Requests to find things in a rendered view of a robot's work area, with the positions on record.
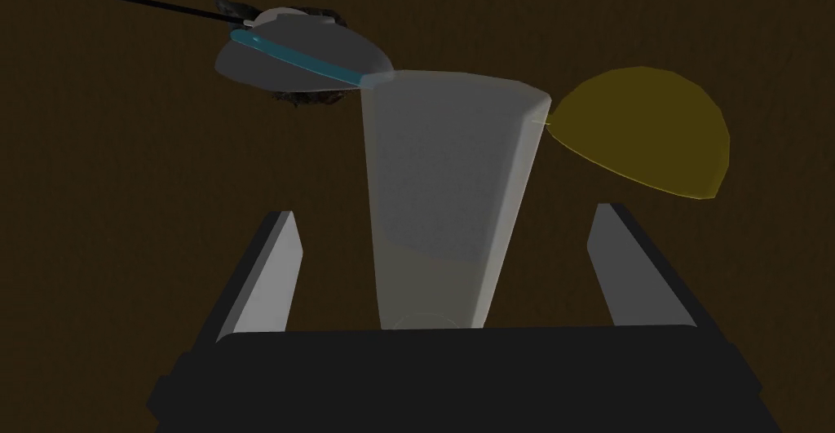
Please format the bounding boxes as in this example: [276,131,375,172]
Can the grey tall cup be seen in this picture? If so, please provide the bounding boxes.
[360,69,553,331]

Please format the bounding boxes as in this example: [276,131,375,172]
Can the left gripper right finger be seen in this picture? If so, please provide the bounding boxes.
[586,201,707,329]

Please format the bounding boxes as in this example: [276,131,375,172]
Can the black thin stick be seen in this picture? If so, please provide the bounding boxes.
[115,0,255,29]

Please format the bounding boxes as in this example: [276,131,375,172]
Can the grey plate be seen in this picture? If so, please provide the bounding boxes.
[214,7,395,94]

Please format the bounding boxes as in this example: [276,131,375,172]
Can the blue-handled utensil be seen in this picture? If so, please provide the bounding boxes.
[229,28,395,90]

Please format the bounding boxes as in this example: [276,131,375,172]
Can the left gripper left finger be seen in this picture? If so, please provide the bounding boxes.
[207,210,304,344]

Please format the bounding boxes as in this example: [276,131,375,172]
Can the yellow bowl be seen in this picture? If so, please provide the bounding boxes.
[545,66,731,201]

